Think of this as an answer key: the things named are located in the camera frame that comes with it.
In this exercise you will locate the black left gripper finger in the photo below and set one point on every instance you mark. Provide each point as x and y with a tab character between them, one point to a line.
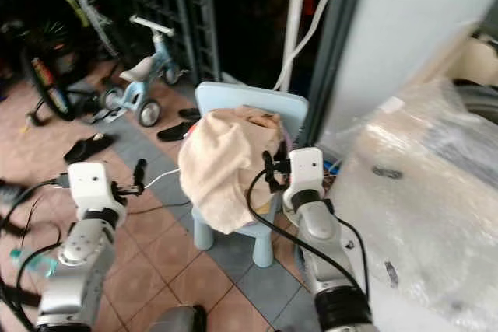
140	170

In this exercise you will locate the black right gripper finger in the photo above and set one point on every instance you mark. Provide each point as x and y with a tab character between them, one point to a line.
267	162

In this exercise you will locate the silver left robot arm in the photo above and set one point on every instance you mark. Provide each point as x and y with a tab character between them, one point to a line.
74	258

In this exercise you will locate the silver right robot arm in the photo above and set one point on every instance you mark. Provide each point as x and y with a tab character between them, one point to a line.
319	239

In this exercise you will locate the plastic wrapped washing machine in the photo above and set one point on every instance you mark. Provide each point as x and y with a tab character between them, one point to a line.
420	207

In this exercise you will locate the beige towel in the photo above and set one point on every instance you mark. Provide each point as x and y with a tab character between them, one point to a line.
222	165

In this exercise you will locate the black slipper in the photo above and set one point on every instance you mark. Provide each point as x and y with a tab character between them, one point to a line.
176	131
189	114
88	148

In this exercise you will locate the light blue plastic child chair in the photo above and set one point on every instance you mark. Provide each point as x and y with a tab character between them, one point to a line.
249	99

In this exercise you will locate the light blue child tricycle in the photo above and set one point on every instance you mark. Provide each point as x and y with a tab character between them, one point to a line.
142	77

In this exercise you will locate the clear plastic bottle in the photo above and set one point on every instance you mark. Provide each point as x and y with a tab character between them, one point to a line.
33	262

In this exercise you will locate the black bicycle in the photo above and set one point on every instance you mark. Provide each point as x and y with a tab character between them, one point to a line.
40	75

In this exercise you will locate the grey robot leg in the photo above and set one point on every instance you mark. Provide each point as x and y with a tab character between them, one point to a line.
177	319

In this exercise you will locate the white pipe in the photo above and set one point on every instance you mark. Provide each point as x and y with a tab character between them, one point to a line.
294	21

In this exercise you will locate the dark metal grid gate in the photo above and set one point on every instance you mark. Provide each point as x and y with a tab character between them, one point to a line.
187	5

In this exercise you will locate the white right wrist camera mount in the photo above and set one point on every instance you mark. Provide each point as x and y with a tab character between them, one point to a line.
306	170

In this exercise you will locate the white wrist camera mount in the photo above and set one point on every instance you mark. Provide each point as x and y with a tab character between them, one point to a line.
306	170
91	184

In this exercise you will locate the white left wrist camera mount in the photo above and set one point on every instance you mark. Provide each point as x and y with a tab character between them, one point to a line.
91	184

